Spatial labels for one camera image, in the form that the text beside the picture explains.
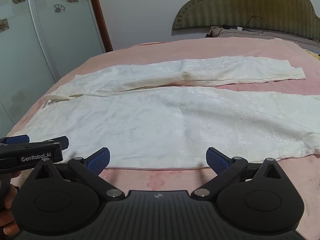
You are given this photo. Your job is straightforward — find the pink bed sheet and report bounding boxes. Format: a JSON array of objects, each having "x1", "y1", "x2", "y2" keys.
[{"x1": 11, "y1": 37, "x2": 319, "y2": 239}]

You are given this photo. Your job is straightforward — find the glass wardrobe door with flowers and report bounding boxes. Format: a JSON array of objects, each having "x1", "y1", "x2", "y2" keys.
[{"x1": 1, "y1": 0, "x2": 105, "y2": 136}]

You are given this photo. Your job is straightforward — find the olive green tufted headboard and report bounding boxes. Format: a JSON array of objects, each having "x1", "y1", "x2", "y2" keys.
[{"x1": 172, "y1": 0, "x2": 319, "y2": 40}]

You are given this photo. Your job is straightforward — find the black charging cable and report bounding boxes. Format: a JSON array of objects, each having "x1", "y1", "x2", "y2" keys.
[{"x1": 215, "y1": 15, "x2": 267, "y2": 34}]

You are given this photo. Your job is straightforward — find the white textured pants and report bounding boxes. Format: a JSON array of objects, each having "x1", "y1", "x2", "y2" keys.
[{"x1": 21, "y1": 56, "x2": 319, "y2": 169}]

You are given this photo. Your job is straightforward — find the brown wooden door frame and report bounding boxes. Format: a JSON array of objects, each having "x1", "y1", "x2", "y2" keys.
[{"x1": 90, "y1": 0, "x2": 113, "y2": 52}]

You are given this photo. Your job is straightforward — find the yellow patterned blanket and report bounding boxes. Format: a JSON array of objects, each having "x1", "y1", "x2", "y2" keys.
[{"x1": 305, "y1": 50, "x2": 320, "y2": 60}]

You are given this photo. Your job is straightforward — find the person's left hand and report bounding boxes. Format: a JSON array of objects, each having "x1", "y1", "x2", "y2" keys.
[{"x1": 1, "y1": 184, "x2": 20, "y2": 238}]

